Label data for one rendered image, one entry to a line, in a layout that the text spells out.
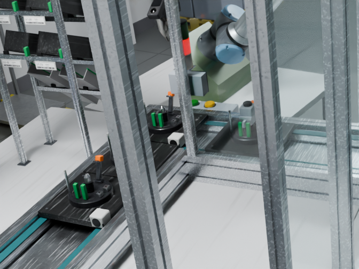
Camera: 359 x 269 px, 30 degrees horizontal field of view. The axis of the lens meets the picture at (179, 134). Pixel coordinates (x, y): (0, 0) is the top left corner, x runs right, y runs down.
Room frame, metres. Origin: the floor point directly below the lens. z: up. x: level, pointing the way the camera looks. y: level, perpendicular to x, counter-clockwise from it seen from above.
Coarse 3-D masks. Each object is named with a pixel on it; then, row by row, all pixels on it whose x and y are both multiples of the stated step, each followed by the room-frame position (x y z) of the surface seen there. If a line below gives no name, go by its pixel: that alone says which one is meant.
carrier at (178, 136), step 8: (144, 104) 2.21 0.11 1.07; (152, 112) 2.35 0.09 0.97; (160, 112) 2.21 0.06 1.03; (168, 112) 2.26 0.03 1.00; (176, 112) 2.31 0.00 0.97; (152, 120) 2.18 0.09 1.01; (160, 120) 2.16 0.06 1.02; (168, 120) 2.21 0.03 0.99; (176, 120) 2.19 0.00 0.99; (152, 128) 2.16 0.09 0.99; (160, 128) 2.15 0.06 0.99; (168, 128) 2.15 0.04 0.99; (176, 128) 2.16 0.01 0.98; (152, 136) 2.14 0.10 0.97; (160, 136) 2.13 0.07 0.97; (168, 136) 2.12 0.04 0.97; (176, 136) 2.07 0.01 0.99; (176, 144) 2.05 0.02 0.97
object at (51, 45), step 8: (40, 32) 2.28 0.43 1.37; (48, 32) 2.25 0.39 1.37; (40, 40) 2.27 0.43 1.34; (48, 40) 2.24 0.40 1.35; (56, 40) 2.22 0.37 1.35; (72, 40) 2.22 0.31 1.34; (80, 40) 2.25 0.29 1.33; (88, 40) 2.28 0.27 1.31; (40, 48) 2.26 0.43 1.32; (48, 48) 2.23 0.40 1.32; (56, 48) 2.21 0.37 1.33; (72, 48) 2.22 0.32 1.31; (80, 48) 2.25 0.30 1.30; (88, 48) 2.27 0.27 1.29; (72, 56) 2.21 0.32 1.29; (80, 56) 2.24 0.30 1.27; (88, 56) 2.27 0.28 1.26
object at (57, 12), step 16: (16, 16) 2.44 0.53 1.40; (64, 32) 2.13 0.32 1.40; (64, 48) 2.12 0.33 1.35; (0, 64) 2.30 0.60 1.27; (0, 80) 2.29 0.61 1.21; (32, 80) 2.44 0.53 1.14; (80, 96) 2.13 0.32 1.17; (80, 112) 2.12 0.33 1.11; (16, 128) 2.30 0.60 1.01; (48, 128) 2.44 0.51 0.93; (80, 128) 2.13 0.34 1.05; (16, 144) 2.29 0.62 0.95; (48, 144) 2.43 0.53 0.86
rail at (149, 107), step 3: (147, 105) 2.44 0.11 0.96; (150, 105) 2.44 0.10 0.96; (153, 105) 2.43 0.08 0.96; (156, 105) 2.43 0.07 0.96; (159, 105) 2.42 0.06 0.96; (147, 108) 2.41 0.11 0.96; (150, 108) 2.41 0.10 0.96; (153, 108) 2.40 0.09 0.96; (156, 108) 2.40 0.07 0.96; (159, 108) 2.39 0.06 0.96; (165, 108) 2.39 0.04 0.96; (174, 108) 2.37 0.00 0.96; (177, 108) 2.37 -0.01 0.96; (180, 108) 2.36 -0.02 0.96; (177, 111) 2.32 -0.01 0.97; (180, 111) 2.32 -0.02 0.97
